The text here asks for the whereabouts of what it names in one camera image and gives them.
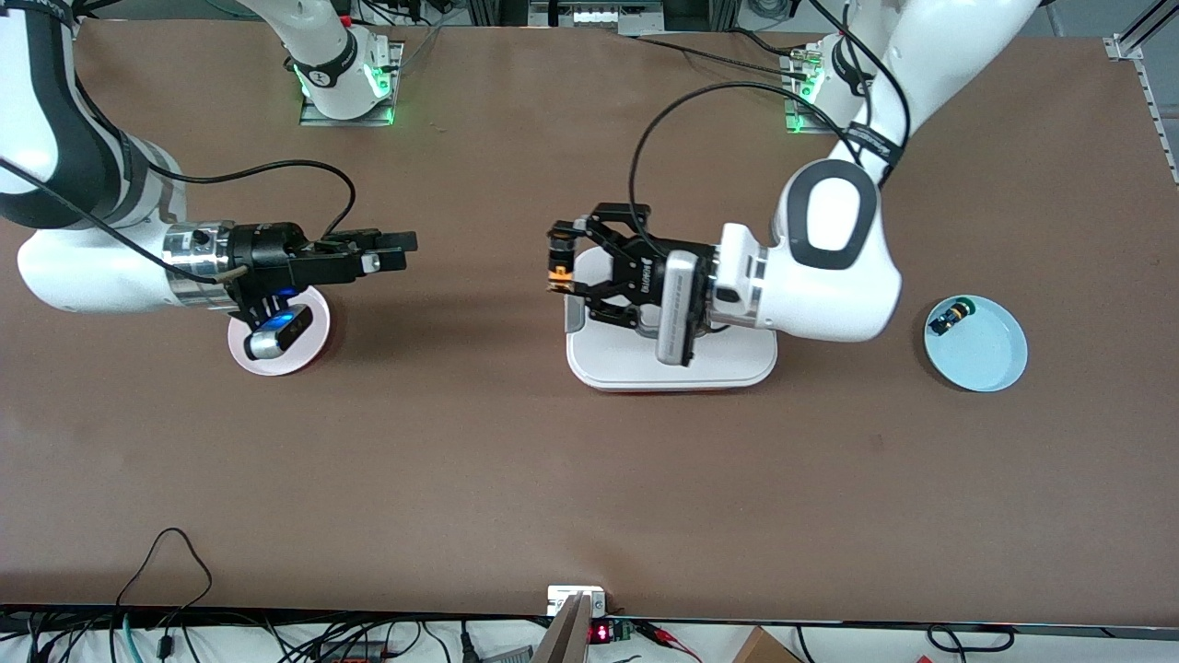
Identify aluminium slotted rail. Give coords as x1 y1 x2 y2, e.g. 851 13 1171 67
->
1103 0 1179 190

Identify thin black looped cable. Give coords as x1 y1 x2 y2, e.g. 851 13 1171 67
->
115 527 215 613

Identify green push button switch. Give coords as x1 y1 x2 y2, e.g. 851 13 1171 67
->
928 297 977 337

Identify white lunch box grey clips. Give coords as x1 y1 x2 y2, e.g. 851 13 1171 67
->
564 245 779 392

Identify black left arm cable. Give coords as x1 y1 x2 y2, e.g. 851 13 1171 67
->
629 81 915 268

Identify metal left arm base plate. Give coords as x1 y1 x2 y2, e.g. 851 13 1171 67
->
783 51 844 136

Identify small white mounting block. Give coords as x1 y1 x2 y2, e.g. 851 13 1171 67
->
547 586 607 616

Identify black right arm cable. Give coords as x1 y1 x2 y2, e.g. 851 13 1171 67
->
173 159 358 242
0 157 239 279

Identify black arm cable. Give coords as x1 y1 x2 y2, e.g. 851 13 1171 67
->
173 159 358 242
0 157 239 279
629 81 915 268

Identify white power strip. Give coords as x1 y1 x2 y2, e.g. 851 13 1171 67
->
530 0 664 29

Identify red and black leads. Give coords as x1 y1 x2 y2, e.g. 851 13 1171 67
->
636 622 701 659

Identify pink round plate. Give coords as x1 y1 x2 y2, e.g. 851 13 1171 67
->
228 285 333 377

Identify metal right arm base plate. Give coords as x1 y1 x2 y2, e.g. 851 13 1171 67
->
299 41 404 127

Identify grey metal camera pole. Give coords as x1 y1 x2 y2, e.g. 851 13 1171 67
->
532 594 592 663

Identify light blue round plate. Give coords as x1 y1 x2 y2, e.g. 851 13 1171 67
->
924 295 1029 393

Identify black coiled cable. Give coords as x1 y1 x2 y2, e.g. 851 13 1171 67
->
926 624 1016 653

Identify black cable across table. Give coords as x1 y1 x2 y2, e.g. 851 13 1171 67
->
636 32 811 79

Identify brown cardboard box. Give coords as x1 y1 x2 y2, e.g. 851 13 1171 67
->
732 626 802 663

